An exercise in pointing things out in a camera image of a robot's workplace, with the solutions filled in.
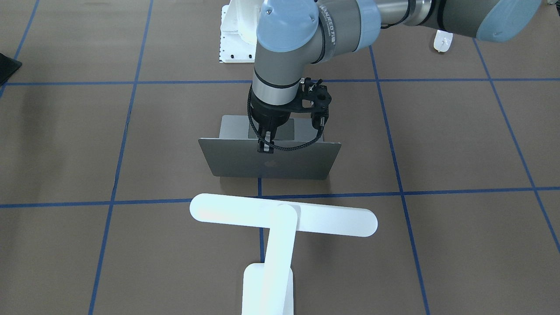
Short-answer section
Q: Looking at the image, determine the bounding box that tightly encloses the white desk lamp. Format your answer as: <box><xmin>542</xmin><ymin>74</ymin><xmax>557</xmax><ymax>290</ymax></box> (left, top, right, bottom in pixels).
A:
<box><xmin>189</xmin><ymin>193</ymin><xmax>378</xmax><ymax>315</ymax></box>

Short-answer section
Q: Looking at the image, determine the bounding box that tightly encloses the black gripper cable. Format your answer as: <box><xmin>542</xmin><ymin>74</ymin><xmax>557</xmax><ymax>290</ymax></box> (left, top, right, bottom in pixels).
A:
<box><xmin>247</xmin><ymin>85</ymin><xmax>329</xmax><ymax>152</ymax></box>

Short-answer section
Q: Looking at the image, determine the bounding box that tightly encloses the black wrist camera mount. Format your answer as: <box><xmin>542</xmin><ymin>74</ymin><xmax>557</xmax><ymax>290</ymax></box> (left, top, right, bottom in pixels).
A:
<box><xmin>297</xmin><ymin>77</ymin><xmax>332</xmax><ymax>113</ymax></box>

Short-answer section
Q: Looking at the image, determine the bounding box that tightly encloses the black mouse pad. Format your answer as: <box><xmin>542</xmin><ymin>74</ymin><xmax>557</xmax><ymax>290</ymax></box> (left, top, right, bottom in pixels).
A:
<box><xmin>0</xmin><ymin>53</ymin><xmax>22</xmax><ymax>86</ymax></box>

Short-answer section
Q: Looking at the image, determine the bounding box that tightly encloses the white computer mouse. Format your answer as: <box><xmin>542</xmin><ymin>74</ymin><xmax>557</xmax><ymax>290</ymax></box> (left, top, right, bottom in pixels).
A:
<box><xmin>433</xmin><ymin>30</ymin><xmax>454</xmax><ymax>53</ymax></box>

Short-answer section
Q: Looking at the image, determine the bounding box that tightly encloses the grey laptop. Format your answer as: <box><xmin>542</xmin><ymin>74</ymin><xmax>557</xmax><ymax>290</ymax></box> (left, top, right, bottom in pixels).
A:
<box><xmin>198</xmin><ymin>115</ymin><xmax>341</xmax><ymax>180</ymax></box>

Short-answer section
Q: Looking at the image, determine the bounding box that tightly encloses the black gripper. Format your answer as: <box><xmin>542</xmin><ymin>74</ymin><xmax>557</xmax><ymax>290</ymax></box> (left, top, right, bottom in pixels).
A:
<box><xmin>249</xmin><ymin>98</ymin><xmax>302</xmax><ymax>154</ymax></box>

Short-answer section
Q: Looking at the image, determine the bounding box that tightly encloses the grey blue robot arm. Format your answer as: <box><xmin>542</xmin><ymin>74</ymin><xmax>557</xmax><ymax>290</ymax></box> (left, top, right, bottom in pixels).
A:
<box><xmin>247</xmin><ymin>0</ymin><xmax>541</xmax><ymax>154</ymax></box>

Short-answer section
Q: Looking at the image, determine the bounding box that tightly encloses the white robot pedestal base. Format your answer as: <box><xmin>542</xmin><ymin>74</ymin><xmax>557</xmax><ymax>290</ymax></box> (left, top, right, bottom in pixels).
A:
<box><xmin>219</xmin><ymin>0</ymin><xmax>263</xmax><ymax>63</ymax></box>

